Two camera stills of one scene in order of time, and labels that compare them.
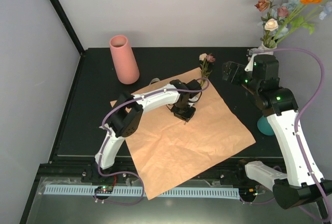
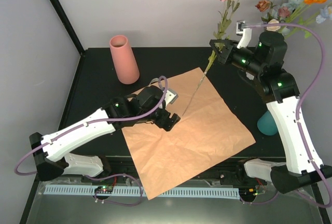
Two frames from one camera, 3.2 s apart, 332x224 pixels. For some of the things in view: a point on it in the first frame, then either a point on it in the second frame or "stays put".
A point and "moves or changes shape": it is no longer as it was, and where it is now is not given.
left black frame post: [61, 12] stays put
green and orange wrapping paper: [116, 102] moves or changes shape
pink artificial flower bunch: [271, 22] stays put
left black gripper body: [181, 111] -> [161, 122]
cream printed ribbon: [154, 80] stays put
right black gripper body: [236, 79] -> [232, 59]
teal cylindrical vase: [264, 126] stays put
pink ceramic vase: [126, 66] stays put
